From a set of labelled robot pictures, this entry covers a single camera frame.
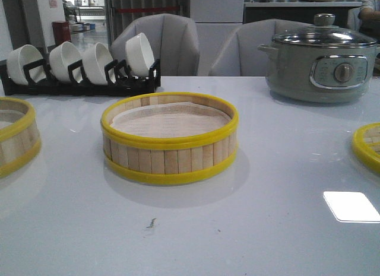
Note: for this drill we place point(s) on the left grey chair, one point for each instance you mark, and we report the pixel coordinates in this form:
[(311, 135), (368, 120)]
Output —
[(173, 39)]

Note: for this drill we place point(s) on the seated person in background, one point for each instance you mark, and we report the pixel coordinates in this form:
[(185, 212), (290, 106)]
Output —
[(369, 16)]

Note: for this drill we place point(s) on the black bowl rack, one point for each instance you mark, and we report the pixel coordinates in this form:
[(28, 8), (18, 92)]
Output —
[(119, 81)]

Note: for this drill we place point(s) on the right grey chair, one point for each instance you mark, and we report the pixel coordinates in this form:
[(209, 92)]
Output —
[(239, 55)]

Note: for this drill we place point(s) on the glass pot lid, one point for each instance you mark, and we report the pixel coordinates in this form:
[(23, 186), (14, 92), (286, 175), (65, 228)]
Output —
[(324, 34)]

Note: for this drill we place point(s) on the red bin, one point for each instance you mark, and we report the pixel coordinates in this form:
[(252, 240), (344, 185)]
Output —
[(61, 32)]

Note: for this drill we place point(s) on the grey electric cooking pot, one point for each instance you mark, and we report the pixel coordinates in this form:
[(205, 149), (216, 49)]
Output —
[(319, 74)]

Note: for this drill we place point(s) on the white bowl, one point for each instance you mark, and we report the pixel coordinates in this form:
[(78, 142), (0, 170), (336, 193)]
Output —
[(60, 58), (139, 55), (19, 58), (94, 60)]

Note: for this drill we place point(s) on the grey chair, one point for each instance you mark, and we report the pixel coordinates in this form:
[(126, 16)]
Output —
[(239, 55), (173, 39)]

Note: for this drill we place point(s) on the white cloth steamer liner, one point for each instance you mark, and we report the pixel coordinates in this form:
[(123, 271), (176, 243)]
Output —
[(172, 120)]

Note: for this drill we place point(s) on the woven bamboo steamer lid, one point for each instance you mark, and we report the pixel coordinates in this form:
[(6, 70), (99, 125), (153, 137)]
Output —
[(365, 146)]

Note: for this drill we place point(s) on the bamboo steamer basket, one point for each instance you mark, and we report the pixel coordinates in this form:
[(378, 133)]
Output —
[(21, 141), (170, 161)]

